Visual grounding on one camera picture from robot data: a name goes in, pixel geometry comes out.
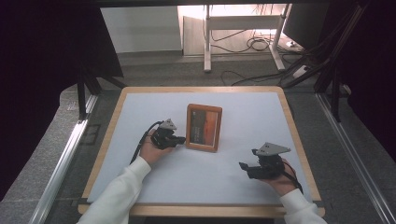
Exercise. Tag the black metal stand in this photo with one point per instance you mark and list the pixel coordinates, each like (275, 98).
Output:
(84, 90)
(334, 77)

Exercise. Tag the white wall panel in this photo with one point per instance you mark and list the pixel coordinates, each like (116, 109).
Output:
(141, 29)

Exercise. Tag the person's right hand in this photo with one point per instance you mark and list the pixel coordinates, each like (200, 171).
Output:
(285, 183)

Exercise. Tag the wooden rimmed white table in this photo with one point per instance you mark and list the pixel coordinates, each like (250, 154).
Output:
(202, 211)

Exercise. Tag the white power strip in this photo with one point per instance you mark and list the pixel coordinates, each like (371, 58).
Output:
(301, 71)

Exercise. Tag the aluminium floor rail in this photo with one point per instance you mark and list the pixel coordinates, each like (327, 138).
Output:
(351, 155)
(60, 168)

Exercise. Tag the person's left hand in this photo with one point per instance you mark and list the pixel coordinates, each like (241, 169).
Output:
(152, 152)

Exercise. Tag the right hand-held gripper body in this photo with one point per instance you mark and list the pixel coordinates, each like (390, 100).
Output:
(269, 161)

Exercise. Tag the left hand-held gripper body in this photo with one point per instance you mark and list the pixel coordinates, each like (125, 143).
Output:
(163, 135)

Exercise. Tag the wooden photo frame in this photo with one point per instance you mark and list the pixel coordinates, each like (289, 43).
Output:
(204, 127)

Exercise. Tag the white metal desk frame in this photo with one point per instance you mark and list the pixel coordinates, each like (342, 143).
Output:
(243, 21)

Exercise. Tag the black curtain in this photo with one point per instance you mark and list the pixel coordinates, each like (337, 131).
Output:
(40, 77)
(370, 68)

